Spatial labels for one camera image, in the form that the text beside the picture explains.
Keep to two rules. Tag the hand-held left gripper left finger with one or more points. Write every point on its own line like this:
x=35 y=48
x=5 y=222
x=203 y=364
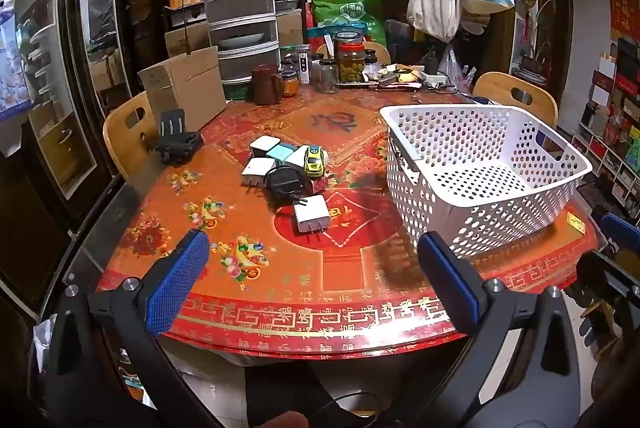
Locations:
x=177 y=280

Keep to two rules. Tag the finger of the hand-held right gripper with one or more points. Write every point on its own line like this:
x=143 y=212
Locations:
x=605 y=273
x=622 y=230

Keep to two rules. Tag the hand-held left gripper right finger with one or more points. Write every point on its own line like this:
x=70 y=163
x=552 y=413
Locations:
x=447 y=278

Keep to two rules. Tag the white perforated plastic basket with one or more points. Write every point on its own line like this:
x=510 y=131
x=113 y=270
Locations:
x=500 y=188

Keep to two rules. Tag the small white charger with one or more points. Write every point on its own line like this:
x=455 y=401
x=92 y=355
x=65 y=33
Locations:
x=257 y=170
x=296 y=158
x=264 y=146

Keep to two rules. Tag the black power adapter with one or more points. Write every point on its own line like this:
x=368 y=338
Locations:
x=282 y=180

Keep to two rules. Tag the large white charger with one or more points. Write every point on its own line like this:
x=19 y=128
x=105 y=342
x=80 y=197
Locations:
x=311 y=213

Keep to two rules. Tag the teal charger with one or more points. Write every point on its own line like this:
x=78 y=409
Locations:
x=280 y=152

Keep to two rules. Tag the yellow green toy car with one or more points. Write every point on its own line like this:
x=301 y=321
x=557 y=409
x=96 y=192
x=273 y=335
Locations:
x=313 y=160

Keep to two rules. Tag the small yellow card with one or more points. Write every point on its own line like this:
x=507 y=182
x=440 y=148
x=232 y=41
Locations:
x=576 y=222

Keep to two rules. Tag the red printed tablecloth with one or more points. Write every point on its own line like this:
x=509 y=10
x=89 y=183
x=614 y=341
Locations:
x=350 y=268

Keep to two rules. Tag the white shelf with boxes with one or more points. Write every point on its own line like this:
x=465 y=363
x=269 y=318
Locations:
x=615 y=117

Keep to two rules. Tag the small pink patterned box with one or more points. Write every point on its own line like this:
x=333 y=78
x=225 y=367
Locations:
x=319 y=184

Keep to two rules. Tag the open cardboard box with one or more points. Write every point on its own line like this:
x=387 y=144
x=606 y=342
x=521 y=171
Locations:
x=185 y=82

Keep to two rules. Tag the white power strip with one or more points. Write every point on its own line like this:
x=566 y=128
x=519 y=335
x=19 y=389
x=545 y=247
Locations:
x=434 y=79

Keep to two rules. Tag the clear plastic bag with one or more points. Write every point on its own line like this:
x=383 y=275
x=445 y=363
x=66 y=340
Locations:
x=457 y=70

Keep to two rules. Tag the potted plant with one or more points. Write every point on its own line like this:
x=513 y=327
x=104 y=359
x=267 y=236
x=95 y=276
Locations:
x=540 y=37

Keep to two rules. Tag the brown mug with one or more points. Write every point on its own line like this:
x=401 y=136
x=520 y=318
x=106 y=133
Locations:
x=265 y=82

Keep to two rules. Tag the orange jar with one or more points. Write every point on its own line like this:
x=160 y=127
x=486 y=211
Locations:
x=290 y=83

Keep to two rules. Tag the empty glass jar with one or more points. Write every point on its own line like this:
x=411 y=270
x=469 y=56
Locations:
x=328 y=77

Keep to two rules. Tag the pickle jar with red lid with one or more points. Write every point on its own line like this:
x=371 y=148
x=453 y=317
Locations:
x=351 y=60

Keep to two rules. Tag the brown cardboard box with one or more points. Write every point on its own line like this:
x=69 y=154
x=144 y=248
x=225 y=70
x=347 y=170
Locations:
x=186 y=38

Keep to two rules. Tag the dark glass door cabinet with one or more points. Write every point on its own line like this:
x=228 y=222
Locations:
x=65 y=57

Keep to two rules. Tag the stacked white food cover tower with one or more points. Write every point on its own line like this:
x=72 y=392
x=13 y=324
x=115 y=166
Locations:
x=242 y=7

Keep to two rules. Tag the green shopping bag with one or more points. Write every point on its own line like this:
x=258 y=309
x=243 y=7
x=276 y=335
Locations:
x=350 y=12

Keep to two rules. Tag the red wall poster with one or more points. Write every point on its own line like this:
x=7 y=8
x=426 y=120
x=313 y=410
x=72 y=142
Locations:
x=625 y=2

